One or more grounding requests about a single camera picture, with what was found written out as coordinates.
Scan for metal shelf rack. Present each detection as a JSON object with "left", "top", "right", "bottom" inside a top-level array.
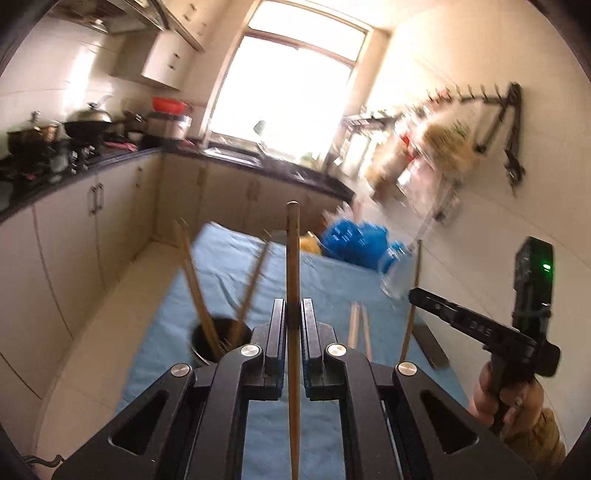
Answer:
[{"left": 342, "top": 111, "right": 398, "bottom": 177}]

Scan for steel kitchen sink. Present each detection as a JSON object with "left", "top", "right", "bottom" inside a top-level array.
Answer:
[{"left": 203, "top": 143, "right": 264, "bottom": 167}]

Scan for black chopstick holder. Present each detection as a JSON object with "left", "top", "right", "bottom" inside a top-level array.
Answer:
[{"left": 189, "top": 316, "right": 254, "bottom": 367}]

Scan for person's right forearm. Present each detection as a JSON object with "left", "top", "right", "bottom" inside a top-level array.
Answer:
[{"left": 501, "top": 406, "right": 568, "bottom": 468}]

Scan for wall hook rack with bags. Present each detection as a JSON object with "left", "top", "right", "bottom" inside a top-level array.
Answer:
[{"left": 365, "top": 106, "right": 479, "bottom": 227}]

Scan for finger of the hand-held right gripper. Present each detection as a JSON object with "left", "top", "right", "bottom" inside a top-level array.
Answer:
[{"left": 408, "top": 287, "right": 537, "bottom": 352}]

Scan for cream lower kitchen cabinets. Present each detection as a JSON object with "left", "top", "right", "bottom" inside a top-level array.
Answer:
[{"left": 0, "top": 152, "right": 352, "bottom": 416}]

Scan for black wok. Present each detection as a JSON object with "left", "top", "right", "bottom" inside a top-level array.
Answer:
[{"left": 62, "top": 95, "right": 148, "bottom": 140}]

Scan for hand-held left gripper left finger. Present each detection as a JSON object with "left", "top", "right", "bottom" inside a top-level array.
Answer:
[{"left": 53, "top": 298, "right": 287, "bottom": 480}]

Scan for wooden chopstick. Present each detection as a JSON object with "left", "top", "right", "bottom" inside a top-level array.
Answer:
[
  {"left": 399, "top": 239, "right": 424, "bottom": 366},
  {"left": 285, "top": 202, "right": 304, "bottom": 480},
  {"left": 173, "top": 219, "right": 225, "bottom": 359},
  {"left": 228, "top": 240, "right": 273, "bottom": 347}
]

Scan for blue tablecloth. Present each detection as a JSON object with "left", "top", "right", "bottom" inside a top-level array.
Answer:
[{"left": 115, "top": 224, "right": 469, "bottom": 480}]

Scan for row of wooden chopsticks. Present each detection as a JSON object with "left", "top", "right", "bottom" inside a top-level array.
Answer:
[{"left": 346, "top": 302, "right": 375, "bottom": 363}]

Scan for black kitchen countertop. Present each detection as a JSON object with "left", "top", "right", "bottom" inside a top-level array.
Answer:
[{"left": 0, "top": 143, "right": 356, "bottom": 222}]

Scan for steel range hood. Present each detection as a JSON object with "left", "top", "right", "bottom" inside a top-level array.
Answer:
[{"left": 46, "top": 0, "right": 171, "bottom": 36}]

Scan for thin black cable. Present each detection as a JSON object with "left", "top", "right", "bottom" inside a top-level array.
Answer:
[{"left": 23, "top": 455, "right": 65, "bottom": 470}]

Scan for kitchen window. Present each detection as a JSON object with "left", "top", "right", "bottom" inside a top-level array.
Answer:
[{"left": 201, "top": 0, "right": 375, "bottom": 167}]

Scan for clear plastic bottle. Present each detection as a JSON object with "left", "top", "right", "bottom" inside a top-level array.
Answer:
[{"left": 379, "top": 242, "right": 419, "bottom": 301}]

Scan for black hanging kitchen tools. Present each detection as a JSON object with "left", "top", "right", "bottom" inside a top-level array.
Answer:
[{"left": 475, "top": 83, "right": 528, "bottom": 197}]

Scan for cream kitchen cabinets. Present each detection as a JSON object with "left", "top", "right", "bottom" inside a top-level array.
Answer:
[
  {"left": 111, "top": 0, "right": 218, "bottom": 91},
  {"left": 0, "top": 152, "right": 352, "bottom": 416}
]

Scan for cream upper kitchen cabinets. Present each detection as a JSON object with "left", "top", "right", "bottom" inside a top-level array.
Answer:
[{"left": 111, "top": 0, "right": 218, "bottom": 91}]

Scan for steel pot with red lid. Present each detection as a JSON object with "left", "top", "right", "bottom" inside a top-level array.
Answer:
[{"left": 145, "top": 96, "right": 194, "bottom": 142}]

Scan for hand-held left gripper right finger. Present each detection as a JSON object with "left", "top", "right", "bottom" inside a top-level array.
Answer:
[{"left": 301, "top": 298, "right": 539, "bottom": 480}]

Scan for person's right hand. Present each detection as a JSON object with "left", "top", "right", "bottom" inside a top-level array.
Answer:
[{"left": 467, "top": 360, "right": 546, "bottom": 437}]

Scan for blue plastic bag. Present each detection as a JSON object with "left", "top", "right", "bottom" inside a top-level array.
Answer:
[{"left": 320, "top": 218, "right": 389, "bottom": 269}]

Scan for dark cooking pot with lid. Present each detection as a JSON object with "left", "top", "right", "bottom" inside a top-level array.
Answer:
[{"left": 7, "top": 111, "right": 64, "bottom": 160}]

